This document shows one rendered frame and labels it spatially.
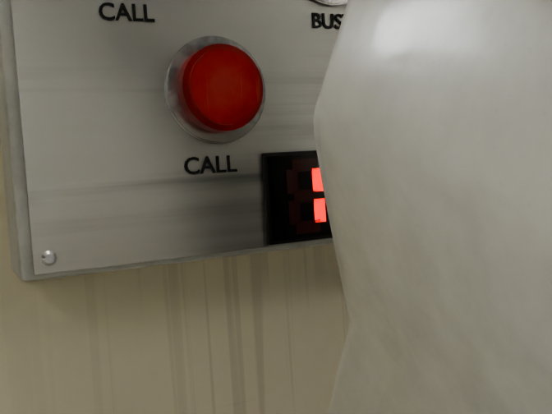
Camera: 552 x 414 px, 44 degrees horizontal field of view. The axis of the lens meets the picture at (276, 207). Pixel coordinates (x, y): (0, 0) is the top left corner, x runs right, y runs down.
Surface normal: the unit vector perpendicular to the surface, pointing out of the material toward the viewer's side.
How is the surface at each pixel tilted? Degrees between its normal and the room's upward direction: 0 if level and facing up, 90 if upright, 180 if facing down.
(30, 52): 90
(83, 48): 90
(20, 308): 90
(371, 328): 113
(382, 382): 90
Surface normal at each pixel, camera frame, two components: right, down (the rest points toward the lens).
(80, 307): 0.44, 0.02
